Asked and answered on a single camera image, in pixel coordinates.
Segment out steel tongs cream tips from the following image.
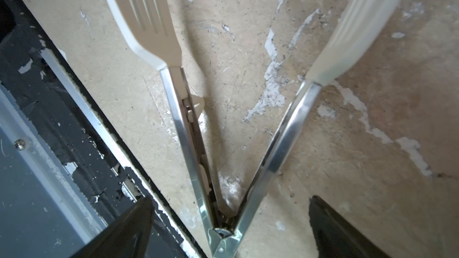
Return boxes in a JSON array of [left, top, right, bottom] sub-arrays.
[[106, 0, 400, 258]]

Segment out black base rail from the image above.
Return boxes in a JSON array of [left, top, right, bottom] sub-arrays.
[[1, 0, 204, 258]]

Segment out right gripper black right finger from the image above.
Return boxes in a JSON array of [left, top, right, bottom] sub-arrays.
[[309, 195, 388, 258]]

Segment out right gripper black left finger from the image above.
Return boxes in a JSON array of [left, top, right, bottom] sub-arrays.
[[73, 197, 154, 258]]

